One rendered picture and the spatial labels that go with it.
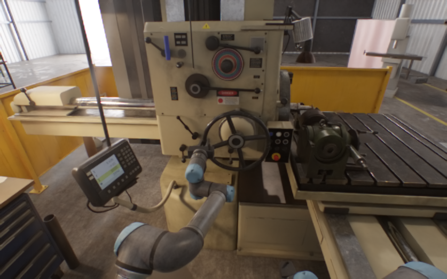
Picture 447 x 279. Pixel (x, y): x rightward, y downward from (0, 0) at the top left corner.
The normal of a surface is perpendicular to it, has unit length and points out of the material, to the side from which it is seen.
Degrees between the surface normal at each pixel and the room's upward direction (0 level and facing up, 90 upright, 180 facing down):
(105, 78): 90
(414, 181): 0
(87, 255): 0
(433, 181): 0
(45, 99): 90
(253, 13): 90
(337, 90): 90
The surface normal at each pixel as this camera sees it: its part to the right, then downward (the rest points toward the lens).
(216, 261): -0.01, -0.88
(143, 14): -0.09, 0.47
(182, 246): 0.51, -0.51
